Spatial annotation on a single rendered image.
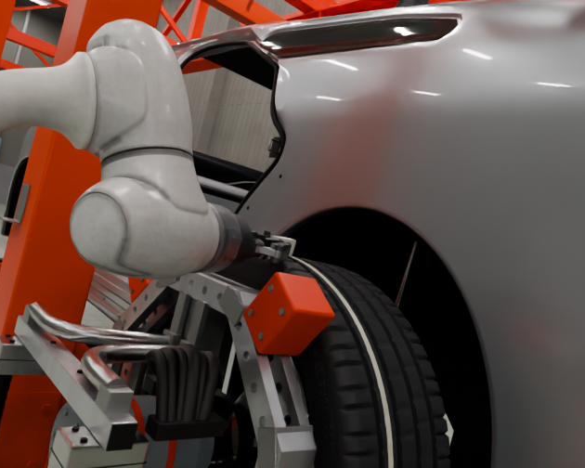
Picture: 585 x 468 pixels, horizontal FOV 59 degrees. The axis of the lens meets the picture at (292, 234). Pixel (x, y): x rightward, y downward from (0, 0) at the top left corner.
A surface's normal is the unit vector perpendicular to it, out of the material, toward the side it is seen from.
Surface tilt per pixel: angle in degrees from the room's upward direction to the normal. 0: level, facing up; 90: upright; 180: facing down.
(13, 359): 90
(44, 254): 90
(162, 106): 72
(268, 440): 90
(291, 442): 45
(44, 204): 90
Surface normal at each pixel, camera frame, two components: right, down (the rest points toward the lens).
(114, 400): 0.63, 0.15
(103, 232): -0.22, 0.04
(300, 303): 0.56, -0.71
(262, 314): -0.74, -0.19
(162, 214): 0.76, -0.22
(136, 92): 0.45, -0.18
